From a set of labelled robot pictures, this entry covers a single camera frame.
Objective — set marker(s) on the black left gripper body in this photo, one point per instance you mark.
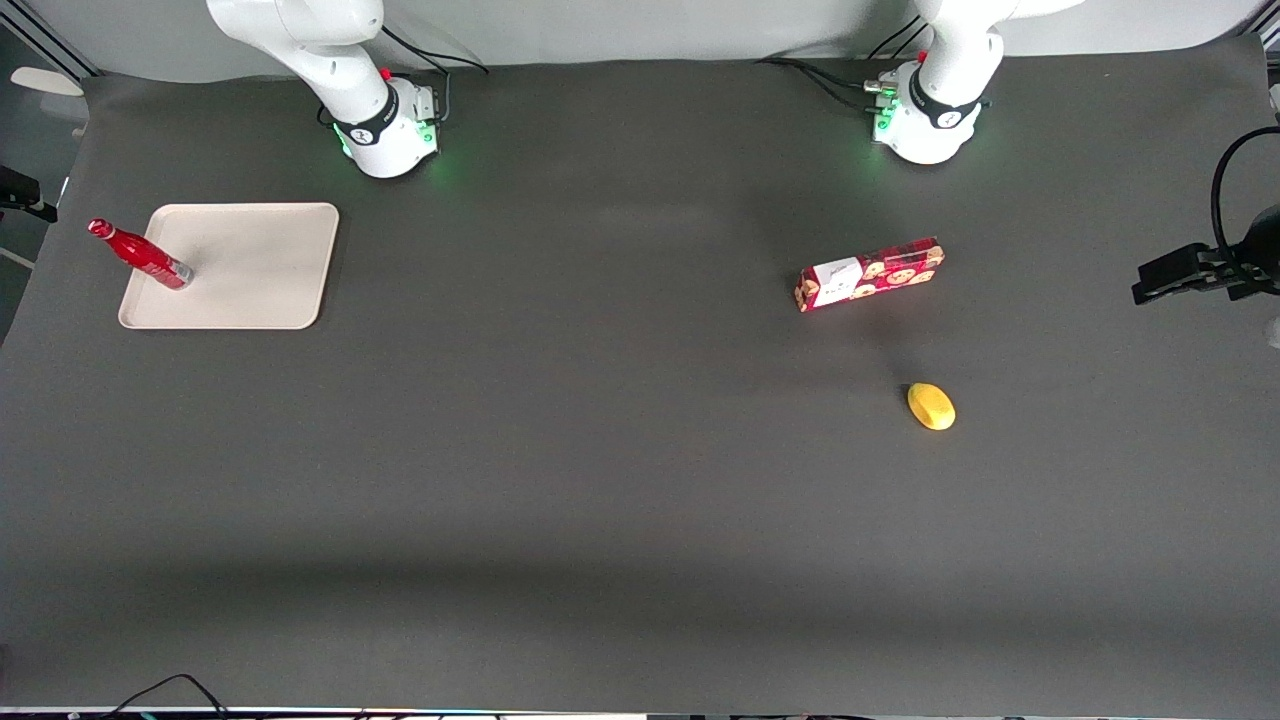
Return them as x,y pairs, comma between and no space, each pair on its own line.
1262,248

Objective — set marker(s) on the yellow lemon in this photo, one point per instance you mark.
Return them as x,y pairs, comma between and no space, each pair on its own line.
932,407

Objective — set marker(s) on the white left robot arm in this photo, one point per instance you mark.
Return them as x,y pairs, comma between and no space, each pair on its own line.
945,90

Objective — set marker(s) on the white round disc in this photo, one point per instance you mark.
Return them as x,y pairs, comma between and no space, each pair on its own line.
48,82

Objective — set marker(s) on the red coke bottle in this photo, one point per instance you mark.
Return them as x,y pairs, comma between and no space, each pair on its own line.
150,258

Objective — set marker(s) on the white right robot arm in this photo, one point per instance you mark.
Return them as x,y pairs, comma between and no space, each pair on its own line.
340,70

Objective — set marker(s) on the dark grey table mat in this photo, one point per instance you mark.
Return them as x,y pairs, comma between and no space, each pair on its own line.
600,480

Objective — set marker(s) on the red cookie box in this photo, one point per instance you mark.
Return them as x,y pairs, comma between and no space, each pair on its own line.
880,272

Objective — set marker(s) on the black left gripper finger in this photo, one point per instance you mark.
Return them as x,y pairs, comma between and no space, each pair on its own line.
1180,262
1165,290

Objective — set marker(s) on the beige plastic tray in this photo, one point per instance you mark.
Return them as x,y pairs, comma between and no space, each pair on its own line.
250,270

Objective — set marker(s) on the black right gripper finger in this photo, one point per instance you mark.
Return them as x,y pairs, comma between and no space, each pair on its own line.
18,185
42,212

